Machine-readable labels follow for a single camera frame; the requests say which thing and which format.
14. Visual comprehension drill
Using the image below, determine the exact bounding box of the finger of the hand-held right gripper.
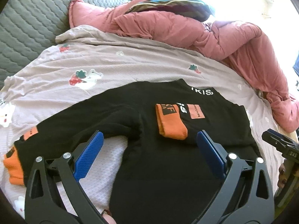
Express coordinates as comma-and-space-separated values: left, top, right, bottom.
262, 131, 289, 155
269, 128, 299, 145

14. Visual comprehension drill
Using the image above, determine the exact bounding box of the black sweatshirt with orange cuffs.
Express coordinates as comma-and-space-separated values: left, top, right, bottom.
3, 79, 263, 224

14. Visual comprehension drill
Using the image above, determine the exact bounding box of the dark striped cloth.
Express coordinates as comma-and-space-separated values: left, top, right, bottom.
125, 0, 216, 22

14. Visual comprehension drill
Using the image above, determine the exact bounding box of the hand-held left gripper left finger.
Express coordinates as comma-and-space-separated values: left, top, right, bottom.
24, 131, 110, 224

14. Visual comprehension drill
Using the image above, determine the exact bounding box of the person's left hand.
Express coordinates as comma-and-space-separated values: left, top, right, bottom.
101, 209, 117, 224

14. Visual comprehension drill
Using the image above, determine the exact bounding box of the pink comforter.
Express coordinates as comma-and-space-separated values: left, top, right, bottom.
68, 0, 299, 133

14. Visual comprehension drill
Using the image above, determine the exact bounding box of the person's right hand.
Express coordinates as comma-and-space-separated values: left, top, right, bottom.
278, 161, 289, 189

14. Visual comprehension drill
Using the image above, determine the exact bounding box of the printed pale bed sheet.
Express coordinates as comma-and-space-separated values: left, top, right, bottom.
0, 24, 290, 224

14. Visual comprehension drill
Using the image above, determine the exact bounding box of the blue object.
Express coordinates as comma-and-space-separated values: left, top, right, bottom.
292, 51, 299, 78

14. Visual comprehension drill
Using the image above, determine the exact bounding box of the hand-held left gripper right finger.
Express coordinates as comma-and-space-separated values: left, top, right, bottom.
192, 129, 275, 224

